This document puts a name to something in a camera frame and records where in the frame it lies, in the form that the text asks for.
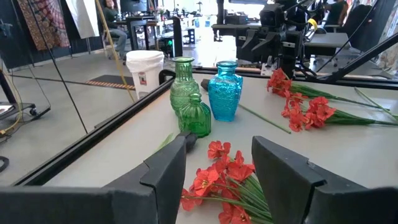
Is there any tall green glass vase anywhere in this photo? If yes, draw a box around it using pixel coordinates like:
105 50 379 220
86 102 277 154
169 57 201 118

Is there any black office chair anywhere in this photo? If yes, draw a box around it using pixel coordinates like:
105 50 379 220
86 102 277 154
341 3 379 35

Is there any patterned tapestry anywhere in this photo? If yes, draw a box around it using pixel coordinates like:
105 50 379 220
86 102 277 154
17 0 71 51

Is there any black mat striped edge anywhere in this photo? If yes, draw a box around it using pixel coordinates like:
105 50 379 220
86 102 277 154
85 74 136 91

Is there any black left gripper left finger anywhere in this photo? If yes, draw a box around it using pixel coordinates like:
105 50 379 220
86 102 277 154
0 131 198 224

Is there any red blossom flower bunch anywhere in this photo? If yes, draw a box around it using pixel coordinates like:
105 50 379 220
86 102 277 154
280 92 398 133
180 140 274 224
266 67 391 110

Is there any blue glass vase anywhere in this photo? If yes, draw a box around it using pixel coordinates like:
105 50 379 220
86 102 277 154
207 60 244 123

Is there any black floor cable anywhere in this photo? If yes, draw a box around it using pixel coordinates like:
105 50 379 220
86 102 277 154
24 0 89 135

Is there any white trash bin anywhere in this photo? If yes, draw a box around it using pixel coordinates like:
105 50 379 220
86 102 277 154
126 50 165 100

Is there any black desk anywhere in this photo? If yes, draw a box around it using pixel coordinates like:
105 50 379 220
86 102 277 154
111 15 184 58

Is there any black rolling cart base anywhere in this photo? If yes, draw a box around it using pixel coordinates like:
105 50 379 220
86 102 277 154
0 70 52 131

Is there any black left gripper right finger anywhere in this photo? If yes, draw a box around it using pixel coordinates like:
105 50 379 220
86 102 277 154
251 135 398 224

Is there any black metal stand frame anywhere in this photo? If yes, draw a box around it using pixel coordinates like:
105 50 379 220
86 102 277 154
325 40 398 83

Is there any black artificial tulip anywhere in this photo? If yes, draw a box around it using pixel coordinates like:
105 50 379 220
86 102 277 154
200 78 292 134

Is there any yellow floor cable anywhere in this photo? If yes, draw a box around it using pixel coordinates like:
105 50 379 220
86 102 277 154
95 0 137 103

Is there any computer monitor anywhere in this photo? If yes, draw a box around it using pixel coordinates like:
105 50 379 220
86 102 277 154
119 0 149 13

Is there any white hanging cloth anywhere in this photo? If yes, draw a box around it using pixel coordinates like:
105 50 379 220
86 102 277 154
65 0 100 40

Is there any person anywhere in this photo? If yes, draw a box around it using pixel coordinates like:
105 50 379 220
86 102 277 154
101 0 129 60
322 0 349 27

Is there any small green glass vase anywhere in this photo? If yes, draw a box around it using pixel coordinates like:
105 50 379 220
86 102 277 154
178 92 212 139

